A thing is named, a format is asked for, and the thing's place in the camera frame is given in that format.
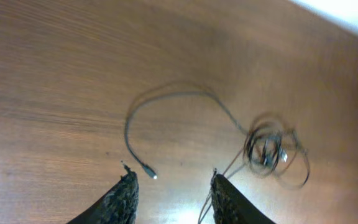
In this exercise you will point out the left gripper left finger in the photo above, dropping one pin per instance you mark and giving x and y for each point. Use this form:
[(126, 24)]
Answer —
[(117, 206)]

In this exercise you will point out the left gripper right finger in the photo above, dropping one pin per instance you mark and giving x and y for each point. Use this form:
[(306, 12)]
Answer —
[(230, 206)]

